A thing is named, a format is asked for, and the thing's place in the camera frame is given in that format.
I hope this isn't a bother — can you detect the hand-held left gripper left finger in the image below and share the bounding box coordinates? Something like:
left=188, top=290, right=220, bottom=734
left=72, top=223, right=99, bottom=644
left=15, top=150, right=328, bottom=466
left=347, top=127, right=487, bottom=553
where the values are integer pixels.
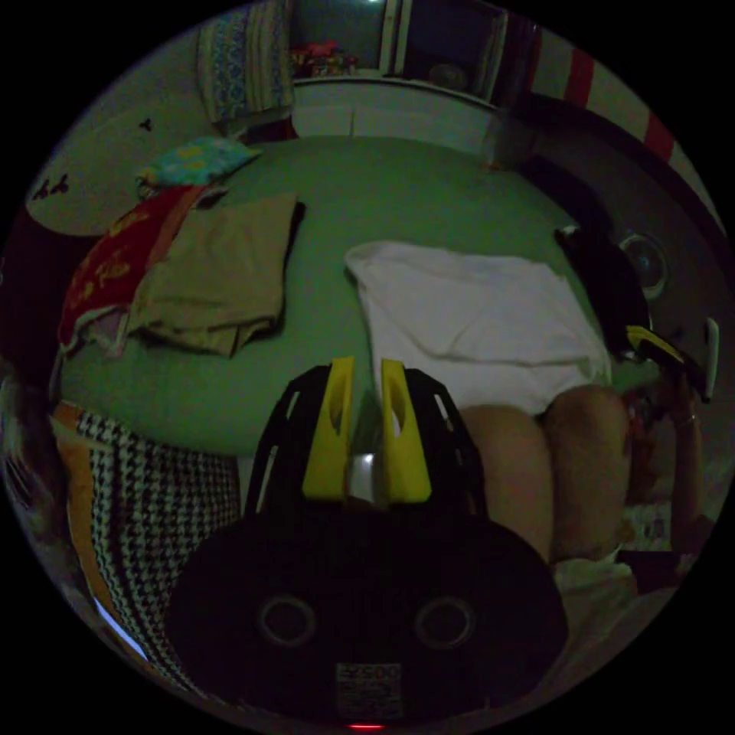
left=302, top=355, right=357, bottom=502

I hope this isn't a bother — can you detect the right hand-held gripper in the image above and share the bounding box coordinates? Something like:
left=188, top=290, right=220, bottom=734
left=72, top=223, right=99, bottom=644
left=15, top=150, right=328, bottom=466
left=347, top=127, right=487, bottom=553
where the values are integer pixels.
left=612, top=325, right=710, bottom=404

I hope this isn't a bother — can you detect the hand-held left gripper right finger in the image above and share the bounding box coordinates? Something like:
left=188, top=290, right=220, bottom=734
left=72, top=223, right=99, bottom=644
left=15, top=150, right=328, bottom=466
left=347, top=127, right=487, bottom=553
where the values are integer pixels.
left=381, top=358, right=433, bottom=506

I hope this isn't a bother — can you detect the white short sleeve shirt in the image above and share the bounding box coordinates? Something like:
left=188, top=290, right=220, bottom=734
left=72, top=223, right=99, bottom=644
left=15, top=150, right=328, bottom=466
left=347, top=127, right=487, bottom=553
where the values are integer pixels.
left=344, top=240, right=613, bottom=417

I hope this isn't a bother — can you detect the person's right hand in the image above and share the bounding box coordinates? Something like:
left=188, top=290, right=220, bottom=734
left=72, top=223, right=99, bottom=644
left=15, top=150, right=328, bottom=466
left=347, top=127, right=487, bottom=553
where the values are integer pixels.
left=654, top=367, right=701, bottom=430

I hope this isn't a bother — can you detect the black garment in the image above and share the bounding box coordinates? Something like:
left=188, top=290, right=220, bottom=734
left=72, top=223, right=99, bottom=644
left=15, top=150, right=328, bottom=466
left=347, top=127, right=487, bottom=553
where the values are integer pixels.
left=554, top=224, right=652, bottom=358

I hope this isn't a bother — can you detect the fan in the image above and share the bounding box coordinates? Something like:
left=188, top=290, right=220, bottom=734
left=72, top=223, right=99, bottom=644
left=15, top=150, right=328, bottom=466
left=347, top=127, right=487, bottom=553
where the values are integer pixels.
left=619, top=231, right=671, bottom=301

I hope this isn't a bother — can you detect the person's body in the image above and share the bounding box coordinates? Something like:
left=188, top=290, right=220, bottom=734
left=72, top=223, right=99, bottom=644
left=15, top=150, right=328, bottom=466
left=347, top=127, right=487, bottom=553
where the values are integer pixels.
left=459, top=383, right=716, bottom=635

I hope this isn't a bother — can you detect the houndstooth blanket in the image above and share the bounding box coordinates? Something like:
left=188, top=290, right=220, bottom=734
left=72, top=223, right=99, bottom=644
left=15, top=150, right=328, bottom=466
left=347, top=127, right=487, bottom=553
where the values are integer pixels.
left=54, top=401, right=245, bottom=693

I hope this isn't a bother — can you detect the pile of clothes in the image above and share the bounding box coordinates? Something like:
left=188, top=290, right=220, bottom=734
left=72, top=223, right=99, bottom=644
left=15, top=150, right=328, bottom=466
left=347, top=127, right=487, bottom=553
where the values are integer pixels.
left=125, top=192, right=307, bottom=358

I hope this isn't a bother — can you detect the bed with green sheet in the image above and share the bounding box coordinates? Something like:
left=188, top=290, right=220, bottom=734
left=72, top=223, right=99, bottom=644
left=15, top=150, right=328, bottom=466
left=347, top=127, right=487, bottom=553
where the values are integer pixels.
left=57, top=135, right=662, bottom=460

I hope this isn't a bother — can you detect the red printed blanket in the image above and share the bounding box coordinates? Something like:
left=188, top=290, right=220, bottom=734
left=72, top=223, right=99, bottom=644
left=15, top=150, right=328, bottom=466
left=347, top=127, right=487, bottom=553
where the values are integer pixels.
left=59, top=185, right=207, bottom=358

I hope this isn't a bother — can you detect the red and white striped curtain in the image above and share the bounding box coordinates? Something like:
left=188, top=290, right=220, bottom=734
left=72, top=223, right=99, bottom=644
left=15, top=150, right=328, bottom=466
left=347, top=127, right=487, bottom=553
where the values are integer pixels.
left=531, top=35, right=678, bottom=165

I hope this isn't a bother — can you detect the colourful printed pillow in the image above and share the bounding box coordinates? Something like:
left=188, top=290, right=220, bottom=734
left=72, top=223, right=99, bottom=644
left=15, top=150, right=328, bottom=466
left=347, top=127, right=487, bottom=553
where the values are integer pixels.
left=136, top=136, right=264, bottom=199

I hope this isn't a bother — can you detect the patterned curtain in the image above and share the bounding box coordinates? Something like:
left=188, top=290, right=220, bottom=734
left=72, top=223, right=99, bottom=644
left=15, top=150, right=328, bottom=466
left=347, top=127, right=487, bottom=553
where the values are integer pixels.
left=197, top=4, right=295, bottom=125

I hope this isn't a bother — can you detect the window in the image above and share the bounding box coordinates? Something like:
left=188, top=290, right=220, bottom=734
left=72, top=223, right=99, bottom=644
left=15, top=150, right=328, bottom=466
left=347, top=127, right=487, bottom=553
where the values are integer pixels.
left=289, top=0, right=509, bottom=88

